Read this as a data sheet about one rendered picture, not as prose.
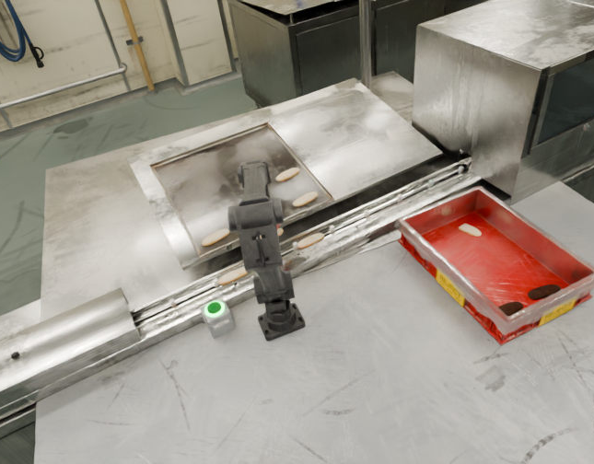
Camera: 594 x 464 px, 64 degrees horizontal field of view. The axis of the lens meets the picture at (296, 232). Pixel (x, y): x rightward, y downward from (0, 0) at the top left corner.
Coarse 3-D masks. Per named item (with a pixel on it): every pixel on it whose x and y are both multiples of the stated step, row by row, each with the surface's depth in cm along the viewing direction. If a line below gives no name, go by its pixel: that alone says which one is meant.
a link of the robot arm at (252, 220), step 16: (240, 208) 93; (256, 208) 93; (272, 208) 92; (240, 224) 92; (256, 224) 92; (272, 224) 92; (240, 240) 92; (256, 240) 92; (272, 240) 92; (256, 256) 92; (272, 256) 93; (256, 272) 98; (272, 272) 100; (288, 272) 128; (256, 288) 123; (272, 288) 116; (288, 288) 124
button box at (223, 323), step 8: (224, 304) 134; (224, 312) 131; (208, 320) 130; (216, 320) 131; (224, 320) 132; (232, 320) 134; (208, 328) 134; (216, 328) 132; (224, 328) 134; (232, 328) 135; (216, 336) 134
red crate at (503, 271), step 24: (480, 216) 159; (432, 240) 153; (456, 240) 152; (480, 240) 151; (504, 240) 150; (432, 264) 141; (456, 264) 144; (480, 264) 143; (504, 264) 142; (528, 264) 141; (480, 288) 137; (504, 288) 136; (528, 288) 135; (504, 336) 121
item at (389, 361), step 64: (576, 192) 164; (384, 256) 151; (256, 320) 138; (320, 320) 135; (384, 320) 132; (448, 320) 130; (576, 320) 125; (128, 384) 126; (192, 384) 124; (256, 384) 122; (320, 384) 120; (384, 384) 118; (448, 384) 116; (512, 384) 114; (576, 384) 112; (64, 448) 115; (128, 448) 113; (192, 448) 111; (256, 448) 110; (320, 448) 108; (384, 448) 106; (448, 448) 105; (512, 448) 103; (576, 448) 102
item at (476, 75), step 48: (528, 0) 172; (576, 0) 167; (432, 48) 165; (480, 48) 146; (528, 48) 142; (576, 48) 138; (432, 96) 175; (480, 96) 154; (528, 96) 138; (480, 144) 163; (528, 144) 166; (576, 144) 161; (528, 192) 163
